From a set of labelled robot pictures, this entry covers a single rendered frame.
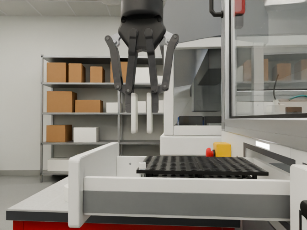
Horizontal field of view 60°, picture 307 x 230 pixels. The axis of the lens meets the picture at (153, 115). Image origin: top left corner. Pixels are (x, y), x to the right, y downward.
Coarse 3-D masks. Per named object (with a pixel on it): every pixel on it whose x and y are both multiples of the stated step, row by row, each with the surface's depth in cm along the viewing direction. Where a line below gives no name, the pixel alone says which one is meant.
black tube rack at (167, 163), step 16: (160, 160) 57; (176, 160) 57; (192, 160) 57; (208, 160) 57; (224, 160) 58; (240, 160) 57; (160, 176) 54; (176, 176) 54; (192, 176) 54; (208, 176) 54; (224, 176) 54; (240, 176) 54; (256, 176) 45
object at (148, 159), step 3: (147, 156) 63; (150, 156) 63; (153, 156) 63; (144, 159) 58; (147, 159) 59; (150, 159) 59; (147, 162) 54; (150, 162) 54; (147, 165) 51; (138, 168) 47; (138, 171) 46; (141, 171) 46; (144, 171) 46
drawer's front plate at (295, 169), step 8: (296, 168) 34; (304, 168) 32; (296, 176) 34; (304, 176) 32; (296, 184) 34; (304, 184) 32; (296, 192) 34; (304, 192) 32; (296, 200) 34; (296, 208) 34; (296, 216) 34; (296, 224) 34; (304, 224) 32
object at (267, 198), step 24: (120, 168) 67; (264, 168) 56; (96, 192) 42; (120, 192) 42; (144, 192) 42; (168, 192) 42; (192, 192) 41; (216, 192) 41; (240, 192) 41; (264, 192) 41; (288, 192) 40; (144, 216) 42; (168, 216) 42; (192, 216) 41; (216, 216) 41; (240, 216) 41; (264, 216) 40; (288, 216) 40
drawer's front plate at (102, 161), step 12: (108, 144) 63; (84, 156) 44; (96, 156) 50; (108, 156) 59; (72, 168) 41; (84, 168) 43; (96, 168) 50; (108, 168) 59; (72, 180) 41; (72, 192) 41; (72, 204) 41; (72, 216) 41; (84, 216) 43
